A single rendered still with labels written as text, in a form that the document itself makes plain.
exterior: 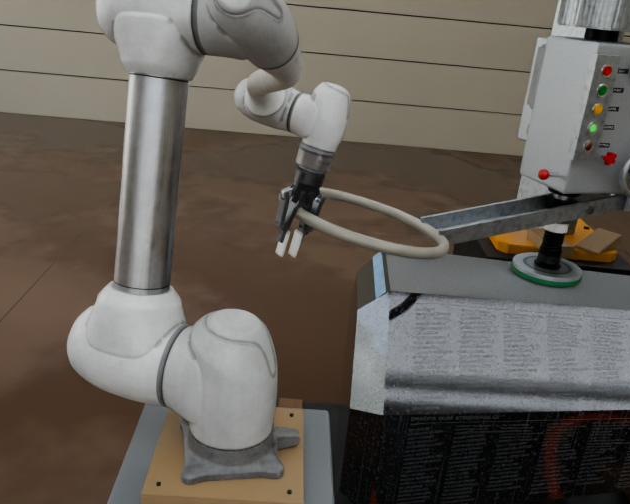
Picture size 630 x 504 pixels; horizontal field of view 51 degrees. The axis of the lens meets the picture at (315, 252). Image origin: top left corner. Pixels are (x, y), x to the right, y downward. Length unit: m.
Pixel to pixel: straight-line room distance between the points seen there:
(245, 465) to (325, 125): 0.80
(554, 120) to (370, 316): 0.78
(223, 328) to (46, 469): 1.59
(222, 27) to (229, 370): 0.55
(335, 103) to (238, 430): 0.80
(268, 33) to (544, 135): 1.18
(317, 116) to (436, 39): 6.53
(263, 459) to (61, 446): 1.56
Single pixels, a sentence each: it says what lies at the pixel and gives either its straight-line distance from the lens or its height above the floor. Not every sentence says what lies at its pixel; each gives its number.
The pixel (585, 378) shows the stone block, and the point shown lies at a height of 0.72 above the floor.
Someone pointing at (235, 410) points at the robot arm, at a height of 0.98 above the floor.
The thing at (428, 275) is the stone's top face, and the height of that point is 0.87.
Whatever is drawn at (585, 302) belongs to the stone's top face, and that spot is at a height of 0.87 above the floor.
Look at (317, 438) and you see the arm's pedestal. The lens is 1.40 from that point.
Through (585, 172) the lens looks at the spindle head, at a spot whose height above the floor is 1.24.
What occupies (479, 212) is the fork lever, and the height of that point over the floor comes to 1.07.
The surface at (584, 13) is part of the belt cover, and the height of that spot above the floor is 1.66.
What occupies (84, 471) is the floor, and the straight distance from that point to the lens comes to 2.59.
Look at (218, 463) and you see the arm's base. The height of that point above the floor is 0.86.
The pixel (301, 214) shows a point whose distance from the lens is 1.65.
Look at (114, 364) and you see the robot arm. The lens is 1.22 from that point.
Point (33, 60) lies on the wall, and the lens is 8.54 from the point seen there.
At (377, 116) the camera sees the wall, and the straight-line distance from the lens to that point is 8.09.
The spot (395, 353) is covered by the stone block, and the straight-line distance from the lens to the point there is 1.85.
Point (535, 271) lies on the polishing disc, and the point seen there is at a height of 0.90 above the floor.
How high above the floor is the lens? 1.65
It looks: 22 degrees down
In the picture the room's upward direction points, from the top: 5 degrees clockwise
